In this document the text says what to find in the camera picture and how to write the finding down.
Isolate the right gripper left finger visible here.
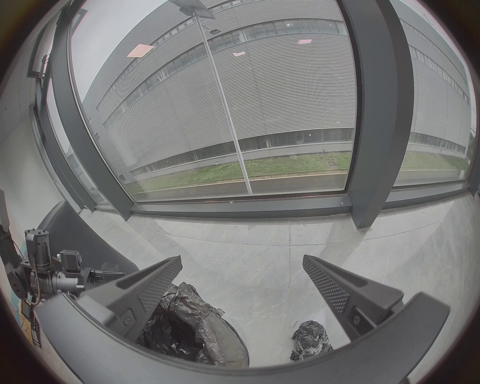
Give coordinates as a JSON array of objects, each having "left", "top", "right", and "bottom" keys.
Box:
[{"left": 77, "top": 255, "right": 184, "bottom": 340}]

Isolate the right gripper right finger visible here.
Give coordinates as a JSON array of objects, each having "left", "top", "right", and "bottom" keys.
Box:
[{"left": 302, "top": 254, "right": 405, "bottom": 343}]

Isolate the black plastic bag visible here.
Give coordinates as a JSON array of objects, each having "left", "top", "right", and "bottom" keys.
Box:
[{"left": 137, "top": 282, "right": 241, "bottom": 366}]

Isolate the black plastic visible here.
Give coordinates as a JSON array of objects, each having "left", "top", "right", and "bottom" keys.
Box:
[{"left": 290, "top": 320, "right": 334, "bottom": 361}]

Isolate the grey trash bin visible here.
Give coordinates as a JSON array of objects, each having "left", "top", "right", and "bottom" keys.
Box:
[{"left": 210, "top": 311, "right": 251, "bottom": 369}]

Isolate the dark grey round chair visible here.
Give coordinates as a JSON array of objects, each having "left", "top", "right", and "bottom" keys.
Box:
[{"left": 35, "top": 200, "right": 140, "bottom": 286}]

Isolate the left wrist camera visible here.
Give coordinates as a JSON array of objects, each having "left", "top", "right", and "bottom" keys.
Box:
[{"left": 58, "top": 249, "right": 83, "bottom": 271}]

